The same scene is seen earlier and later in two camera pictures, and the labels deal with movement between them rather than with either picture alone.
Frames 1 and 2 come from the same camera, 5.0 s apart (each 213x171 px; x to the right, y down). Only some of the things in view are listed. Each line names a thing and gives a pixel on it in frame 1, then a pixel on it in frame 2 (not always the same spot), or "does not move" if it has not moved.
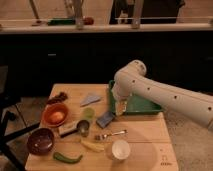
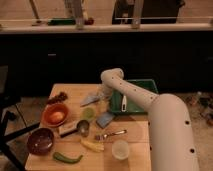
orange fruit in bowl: (57, 116) does not move
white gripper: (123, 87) to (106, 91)
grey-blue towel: (89, 99) does not move
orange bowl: (55, 114) does not move
